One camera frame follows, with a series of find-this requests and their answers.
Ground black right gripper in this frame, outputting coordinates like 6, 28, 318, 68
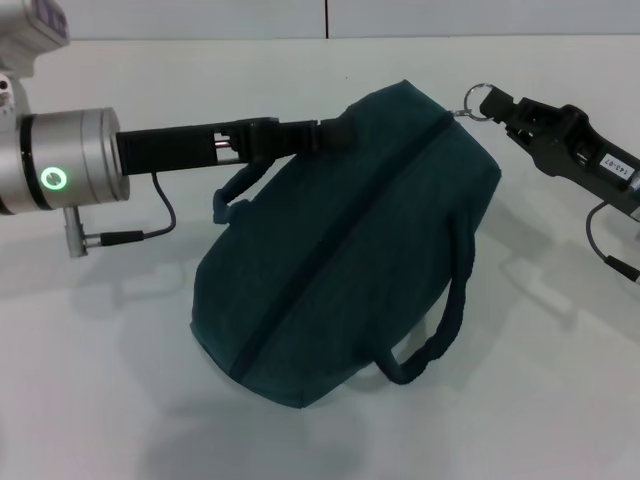
478, 85, 640, 212

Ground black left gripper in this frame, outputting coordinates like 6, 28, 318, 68
114, 113, 359, 177

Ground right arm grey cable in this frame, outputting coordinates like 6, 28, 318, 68
585, 199, 640, 286

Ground left arm dark cable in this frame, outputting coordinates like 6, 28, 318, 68
63, 172, 177, 260

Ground dark teal lunch bag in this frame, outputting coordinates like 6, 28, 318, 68
188, 78, 502, 410

